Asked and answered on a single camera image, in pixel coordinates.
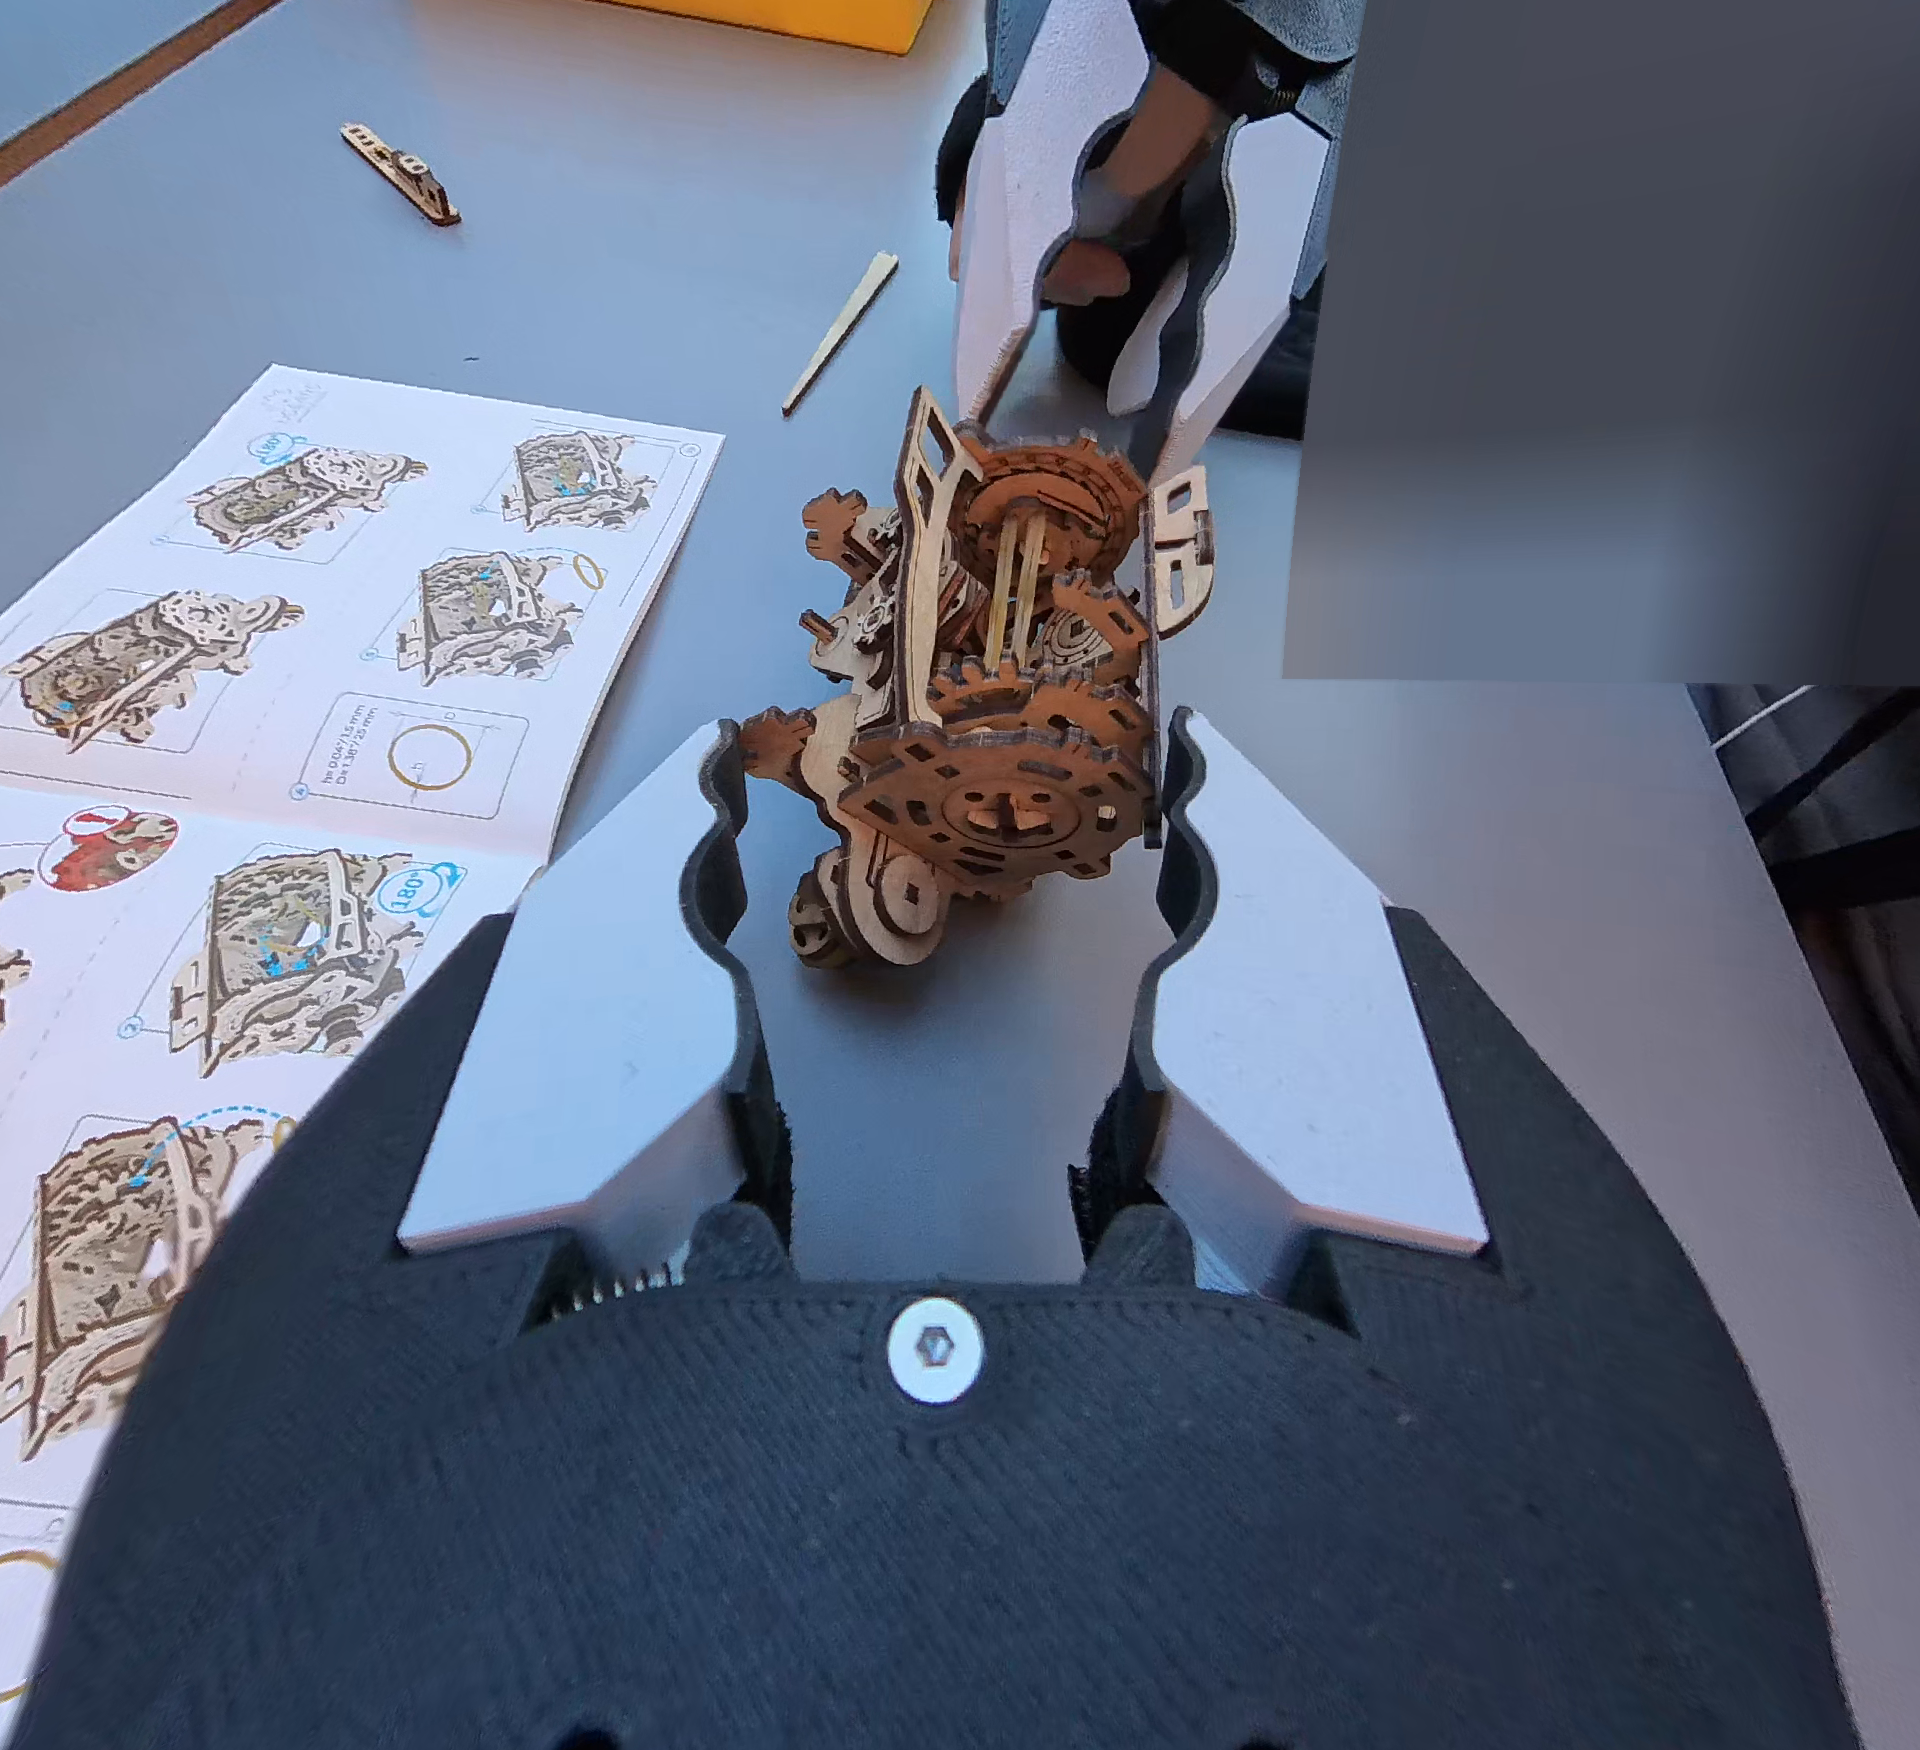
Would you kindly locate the wooden mechanical model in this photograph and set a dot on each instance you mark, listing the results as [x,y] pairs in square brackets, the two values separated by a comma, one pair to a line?
[975,806]

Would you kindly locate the brown wooden strip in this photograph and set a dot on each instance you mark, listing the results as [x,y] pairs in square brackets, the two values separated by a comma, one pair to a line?
[180,56]

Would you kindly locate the small dark wooden strip part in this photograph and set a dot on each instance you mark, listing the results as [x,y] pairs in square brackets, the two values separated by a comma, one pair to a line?
[401,171]

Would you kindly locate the thin wooden wedge stick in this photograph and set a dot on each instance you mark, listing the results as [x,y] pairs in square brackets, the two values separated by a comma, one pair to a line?
[844,330]

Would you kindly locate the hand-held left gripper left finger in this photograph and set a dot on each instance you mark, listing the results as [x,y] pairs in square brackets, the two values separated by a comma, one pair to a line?
[600,1031]

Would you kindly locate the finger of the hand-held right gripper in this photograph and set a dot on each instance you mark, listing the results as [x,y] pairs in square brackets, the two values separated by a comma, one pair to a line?
[1267,264]
[1026,176]

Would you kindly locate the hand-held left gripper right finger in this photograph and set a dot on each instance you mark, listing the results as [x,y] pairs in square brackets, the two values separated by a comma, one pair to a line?
[1288,1031]

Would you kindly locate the white instruction booklet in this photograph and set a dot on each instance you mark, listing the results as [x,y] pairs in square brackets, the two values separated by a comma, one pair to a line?
[450,670]

